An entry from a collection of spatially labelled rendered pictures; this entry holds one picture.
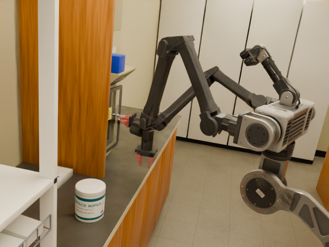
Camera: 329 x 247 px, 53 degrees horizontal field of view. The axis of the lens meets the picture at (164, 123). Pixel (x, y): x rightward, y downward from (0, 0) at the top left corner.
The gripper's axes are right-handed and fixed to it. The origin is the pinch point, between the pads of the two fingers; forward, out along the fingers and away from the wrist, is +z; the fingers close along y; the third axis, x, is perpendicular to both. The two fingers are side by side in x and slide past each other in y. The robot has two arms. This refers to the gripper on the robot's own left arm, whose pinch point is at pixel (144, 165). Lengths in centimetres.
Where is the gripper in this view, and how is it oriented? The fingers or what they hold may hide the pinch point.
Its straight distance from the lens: 167.7
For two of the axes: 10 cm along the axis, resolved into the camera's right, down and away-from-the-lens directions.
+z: -1.1, 9.5, 3.1
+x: -2.1, 2.8, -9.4
